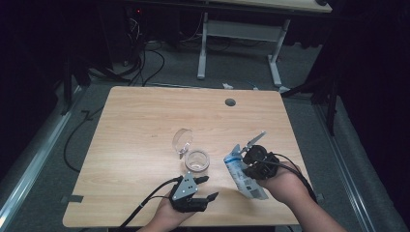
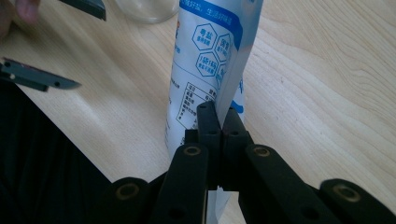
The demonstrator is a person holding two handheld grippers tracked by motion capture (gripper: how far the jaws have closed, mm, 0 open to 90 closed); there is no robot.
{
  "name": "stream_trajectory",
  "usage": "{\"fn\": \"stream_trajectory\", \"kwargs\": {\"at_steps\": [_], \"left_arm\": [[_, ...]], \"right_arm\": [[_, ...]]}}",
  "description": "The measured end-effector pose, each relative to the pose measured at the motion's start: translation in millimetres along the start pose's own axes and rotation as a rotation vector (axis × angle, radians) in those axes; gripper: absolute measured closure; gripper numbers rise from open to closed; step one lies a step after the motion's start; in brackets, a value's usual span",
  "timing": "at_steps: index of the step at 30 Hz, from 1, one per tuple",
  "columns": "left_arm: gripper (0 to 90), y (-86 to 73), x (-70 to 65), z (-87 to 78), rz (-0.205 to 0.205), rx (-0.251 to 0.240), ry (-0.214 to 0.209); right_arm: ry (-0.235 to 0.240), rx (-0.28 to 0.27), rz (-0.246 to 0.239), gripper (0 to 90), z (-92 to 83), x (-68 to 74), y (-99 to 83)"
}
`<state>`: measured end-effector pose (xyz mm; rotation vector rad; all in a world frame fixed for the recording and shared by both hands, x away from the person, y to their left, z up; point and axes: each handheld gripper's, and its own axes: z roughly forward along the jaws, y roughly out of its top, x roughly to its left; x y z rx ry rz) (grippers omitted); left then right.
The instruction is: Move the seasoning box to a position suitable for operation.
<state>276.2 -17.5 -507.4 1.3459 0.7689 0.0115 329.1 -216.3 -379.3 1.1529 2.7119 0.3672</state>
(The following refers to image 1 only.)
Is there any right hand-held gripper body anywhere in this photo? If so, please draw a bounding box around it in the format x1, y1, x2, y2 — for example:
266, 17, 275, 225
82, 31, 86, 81
239, 130, 281, 182

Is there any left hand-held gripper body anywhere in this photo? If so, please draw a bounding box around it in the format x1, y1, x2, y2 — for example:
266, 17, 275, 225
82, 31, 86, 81
168, 171, 208, 214

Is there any white and blue milk carton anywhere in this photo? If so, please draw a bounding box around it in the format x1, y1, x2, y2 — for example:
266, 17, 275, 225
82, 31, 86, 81
223, 143, 269, 201

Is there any clear glass jar with lid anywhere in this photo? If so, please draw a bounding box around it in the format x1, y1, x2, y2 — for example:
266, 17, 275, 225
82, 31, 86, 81
171, 128, 211, 174

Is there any person's left hand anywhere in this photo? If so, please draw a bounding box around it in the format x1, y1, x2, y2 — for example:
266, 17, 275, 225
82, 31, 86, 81
154, 197, 195, 228

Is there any person's right hand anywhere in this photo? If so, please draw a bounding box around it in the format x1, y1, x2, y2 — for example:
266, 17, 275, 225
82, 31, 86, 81
256, 161, 308, 208

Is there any black tripod stand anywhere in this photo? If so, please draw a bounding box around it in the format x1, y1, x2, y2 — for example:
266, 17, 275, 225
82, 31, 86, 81
279, 62, 343, 137

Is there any light wooden desk top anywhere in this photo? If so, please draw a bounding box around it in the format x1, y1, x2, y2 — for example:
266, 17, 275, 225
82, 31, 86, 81
206, 0, 334, 15

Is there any black metal stand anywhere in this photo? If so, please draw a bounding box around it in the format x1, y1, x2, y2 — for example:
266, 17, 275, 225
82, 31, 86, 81
59, 52, 92, 117

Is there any right hand-held gripper black cable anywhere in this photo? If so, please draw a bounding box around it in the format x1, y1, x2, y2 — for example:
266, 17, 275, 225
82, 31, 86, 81
256, 152, 319, 205

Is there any hand-held gripper black cable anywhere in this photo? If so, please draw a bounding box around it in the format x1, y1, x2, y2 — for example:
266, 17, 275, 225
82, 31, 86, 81
256, 152, 319, 205
118, 175, 184, 231

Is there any left hand-held gripper black cable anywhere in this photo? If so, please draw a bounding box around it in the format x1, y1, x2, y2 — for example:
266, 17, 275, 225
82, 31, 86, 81
118, 175, 184, 231

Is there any metal floor rail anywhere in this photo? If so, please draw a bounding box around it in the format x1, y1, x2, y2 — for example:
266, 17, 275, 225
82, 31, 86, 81
314, 101, 377, 232
0, 84, 85, 227

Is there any black cable loop on floor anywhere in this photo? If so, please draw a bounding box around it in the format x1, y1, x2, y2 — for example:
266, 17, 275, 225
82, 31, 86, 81
63, 105, 104, 174

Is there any bundle of black floor cables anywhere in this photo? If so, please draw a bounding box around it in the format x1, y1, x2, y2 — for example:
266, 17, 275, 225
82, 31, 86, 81
89, 15, 166, 88

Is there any white metal desk frame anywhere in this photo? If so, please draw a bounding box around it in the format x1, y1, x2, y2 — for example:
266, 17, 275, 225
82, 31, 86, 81
196, 12, 292, 95

